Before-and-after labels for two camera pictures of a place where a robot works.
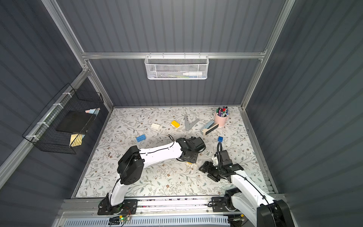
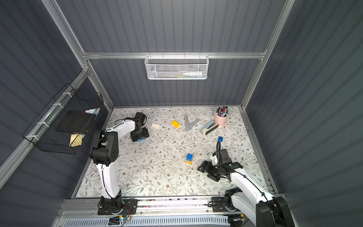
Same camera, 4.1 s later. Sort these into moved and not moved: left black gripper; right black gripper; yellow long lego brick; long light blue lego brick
Moved: left black gripper
Not moved: long light blue lego brick; yellow long lego brick; right black gripper
